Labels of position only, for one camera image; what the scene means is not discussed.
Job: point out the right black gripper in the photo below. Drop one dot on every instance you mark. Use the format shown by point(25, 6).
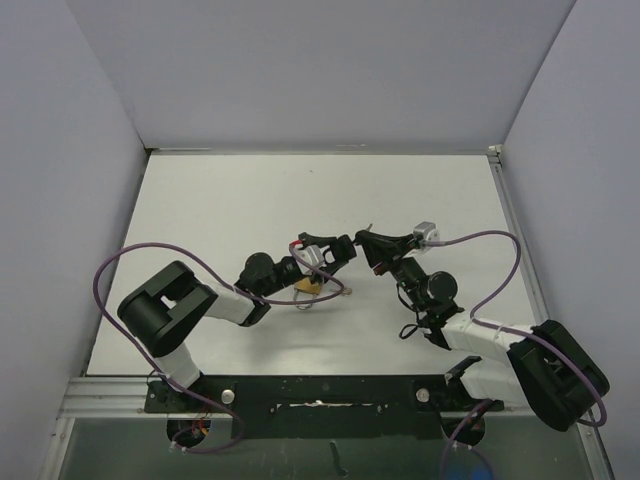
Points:
point(391, 253)

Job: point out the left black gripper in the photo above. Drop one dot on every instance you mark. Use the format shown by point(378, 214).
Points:
point(324, 271)

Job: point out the black-headed keys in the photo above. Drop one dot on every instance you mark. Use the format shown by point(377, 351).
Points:
point(360, 233)

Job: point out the black padlock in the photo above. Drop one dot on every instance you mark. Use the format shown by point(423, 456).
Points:
point(344, 249)

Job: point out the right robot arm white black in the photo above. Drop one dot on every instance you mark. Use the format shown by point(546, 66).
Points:
point(545, 367)

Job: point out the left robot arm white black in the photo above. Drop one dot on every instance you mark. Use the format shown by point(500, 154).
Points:
point(162, 312)

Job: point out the brass padlock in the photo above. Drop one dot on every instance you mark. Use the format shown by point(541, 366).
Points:
point(304, 291)

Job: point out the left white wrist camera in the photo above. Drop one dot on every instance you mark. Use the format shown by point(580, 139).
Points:
point(310, 255)

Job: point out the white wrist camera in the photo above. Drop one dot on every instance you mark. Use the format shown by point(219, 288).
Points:
point(310, 255)
point(425, 235)

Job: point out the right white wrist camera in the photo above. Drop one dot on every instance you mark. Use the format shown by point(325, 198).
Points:
point(425, 235)

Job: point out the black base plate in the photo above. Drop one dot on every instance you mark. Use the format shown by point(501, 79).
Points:
point(313, 407)

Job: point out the aluminium right rail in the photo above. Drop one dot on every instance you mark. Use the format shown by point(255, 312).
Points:
point(591, 439)

